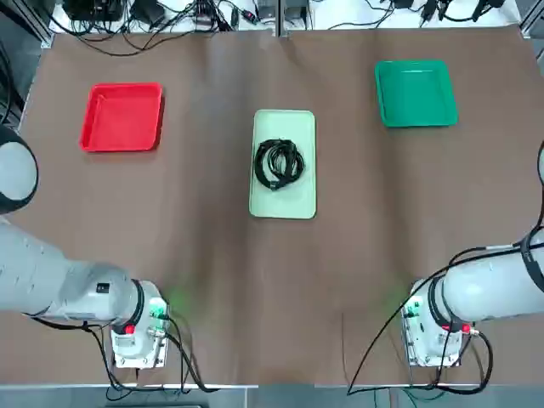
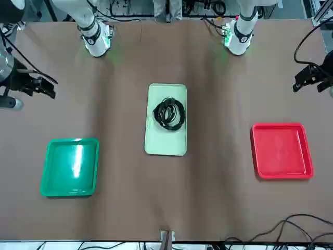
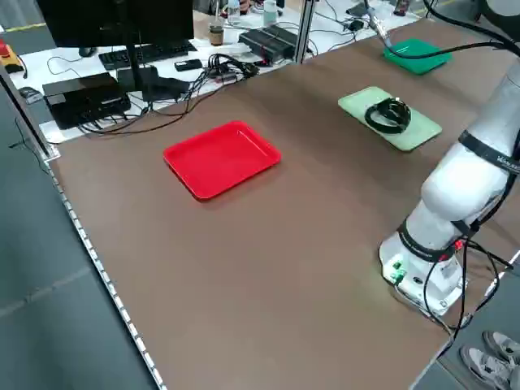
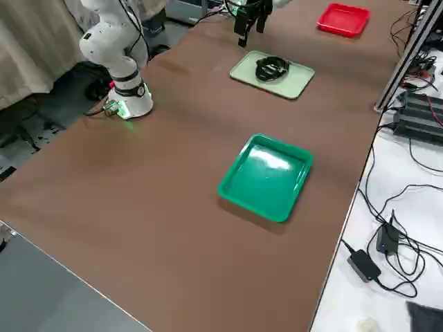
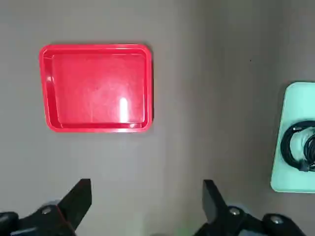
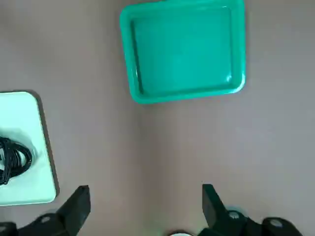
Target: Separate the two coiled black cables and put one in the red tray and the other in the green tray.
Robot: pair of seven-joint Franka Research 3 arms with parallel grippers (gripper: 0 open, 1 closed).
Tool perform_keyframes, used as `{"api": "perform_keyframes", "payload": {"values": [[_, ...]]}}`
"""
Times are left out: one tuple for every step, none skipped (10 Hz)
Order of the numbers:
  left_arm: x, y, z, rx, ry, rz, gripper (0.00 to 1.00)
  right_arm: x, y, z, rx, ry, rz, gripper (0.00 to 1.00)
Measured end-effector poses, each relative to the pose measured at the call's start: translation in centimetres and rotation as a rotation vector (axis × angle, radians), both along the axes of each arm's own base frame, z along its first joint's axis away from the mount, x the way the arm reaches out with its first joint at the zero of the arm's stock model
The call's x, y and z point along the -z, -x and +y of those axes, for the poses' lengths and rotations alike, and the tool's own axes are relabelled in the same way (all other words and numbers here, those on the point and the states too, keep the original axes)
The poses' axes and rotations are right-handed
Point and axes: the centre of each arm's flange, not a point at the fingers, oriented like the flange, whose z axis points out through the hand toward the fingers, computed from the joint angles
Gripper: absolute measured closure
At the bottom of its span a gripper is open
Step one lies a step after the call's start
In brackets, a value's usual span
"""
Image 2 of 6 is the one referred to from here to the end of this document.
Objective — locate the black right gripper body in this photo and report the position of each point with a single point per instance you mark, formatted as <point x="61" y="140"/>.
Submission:
<point x="20" y="80"/>

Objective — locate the green plastic tray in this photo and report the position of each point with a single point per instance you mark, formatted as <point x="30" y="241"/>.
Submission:
<point x="59" y="166"/>

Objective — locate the person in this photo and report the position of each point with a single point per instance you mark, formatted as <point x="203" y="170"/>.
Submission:
<point x="161" y="7"/>

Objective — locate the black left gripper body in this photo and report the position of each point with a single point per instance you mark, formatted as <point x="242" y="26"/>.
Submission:
<point x="326" y="74"/>

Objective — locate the aluminium profile post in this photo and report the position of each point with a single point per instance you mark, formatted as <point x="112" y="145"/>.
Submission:
<point x="320" y="13"/>

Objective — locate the pale green rectangular tray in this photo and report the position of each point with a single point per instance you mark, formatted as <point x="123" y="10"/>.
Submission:
<point x="166" y="140"/>

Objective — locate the red plastic tray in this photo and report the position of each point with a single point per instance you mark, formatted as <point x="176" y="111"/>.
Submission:
<point x="281" y="151"/>

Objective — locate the small metal bracket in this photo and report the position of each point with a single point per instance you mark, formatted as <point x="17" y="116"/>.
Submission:
<point x="164" y="235"/>

